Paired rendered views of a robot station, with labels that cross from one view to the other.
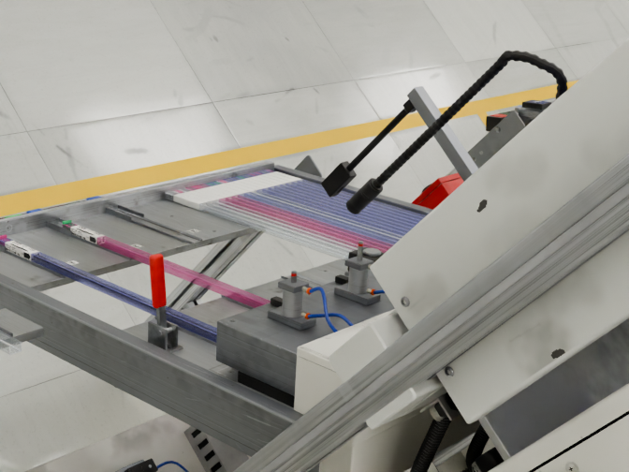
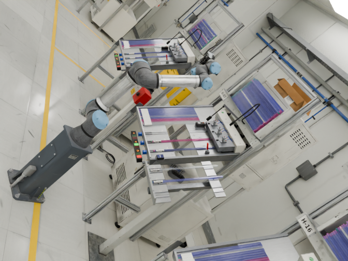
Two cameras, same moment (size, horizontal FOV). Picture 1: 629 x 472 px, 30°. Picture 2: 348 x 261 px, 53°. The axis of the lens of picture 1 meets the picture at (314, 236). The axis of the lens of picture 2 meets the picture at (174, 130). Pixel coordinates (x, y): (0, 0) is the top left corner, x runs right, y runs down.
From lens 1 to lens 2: 2.42 m
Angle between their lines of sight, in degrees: 55
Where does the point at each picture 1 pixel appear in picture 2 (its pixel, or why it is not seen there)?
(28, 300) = (183, 158)
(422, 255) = (263, 132)
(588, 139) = (285, 117)
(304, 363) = (237, 147)
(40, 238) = (153, 146)
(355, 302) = (219, 134)
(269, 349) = (228, 147)
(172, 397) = (215, 159)
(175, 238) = (164, 133)
